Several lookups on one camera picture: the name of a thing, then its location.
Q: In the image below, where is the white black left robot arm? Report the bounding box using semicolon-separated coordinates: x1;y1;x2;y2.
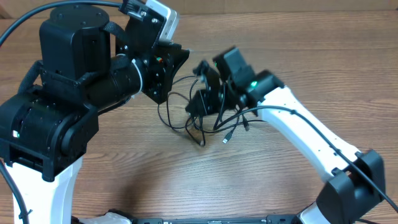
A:
1;1;189;223

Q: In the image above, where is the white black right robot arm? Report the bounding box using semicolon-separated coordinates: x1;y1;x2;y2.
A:
186;47;387;223

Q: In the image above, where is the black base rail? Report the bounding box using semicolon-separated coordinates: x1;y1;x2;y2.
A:
71;208;304;224

